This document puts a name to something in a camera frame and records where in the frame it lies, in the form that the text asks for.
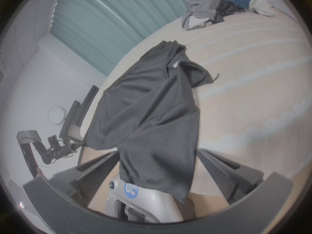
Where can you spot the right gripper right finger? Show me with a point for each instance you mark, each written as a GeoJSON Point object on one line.
{"type": "Point", "coordinates": [219, 177]}

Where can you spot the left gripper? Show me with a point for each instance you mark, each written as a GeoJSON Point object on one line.
{"type": "Point", "coordinates": [69, 147]}

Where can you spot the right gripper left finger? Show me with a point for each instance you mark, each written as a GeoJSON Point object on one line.
{"type": "Point", "coordinates": [97, 174]}

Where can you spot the black T-shirt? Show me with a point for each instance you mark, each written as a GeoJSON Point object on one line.
{"type": "Point", "coordinates": [151, 111]}

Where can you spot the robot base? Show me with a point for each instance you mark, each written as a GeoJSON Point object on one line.
{"type": "Point", "coordinates": [146, 203]}

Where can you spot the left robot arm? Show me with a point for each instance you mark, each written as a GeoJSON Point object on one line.
{"type": "Point", "coordinates": [26, 136]}

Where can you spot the bed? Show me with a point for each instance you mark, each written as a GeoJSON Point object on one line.
{"type": "Point", "coordinates": [243, 69]}

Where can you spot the round white lamp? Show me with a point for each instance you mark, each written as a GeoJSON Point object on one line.
{"type": "Point", "coordinates": [56, 114]}

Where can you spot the blue-green curtain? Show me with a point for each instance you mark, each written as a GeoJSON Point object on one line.
{"type": "Point", "coordinates": [146, 6]}
{"type": "Point", "coordinates": [85, 38]}

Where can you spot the white garment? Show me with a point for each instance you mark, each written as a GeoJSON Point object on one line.
{"type": "Point", "coordinates": [198, 22]}

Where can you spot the black shiny garment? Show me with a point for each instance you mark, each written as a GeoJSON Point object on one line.
{"type": "Point", "coordinates": [224, 8]}

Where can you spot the grey garment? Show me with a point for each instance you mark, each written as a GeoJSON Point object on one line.
{"type": "Point", "coordinates": [202, 5]}

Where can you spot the cream garment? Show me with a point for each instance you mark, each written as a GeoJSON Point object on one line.
{"type": "Point", "coordinates": [262, 5]}

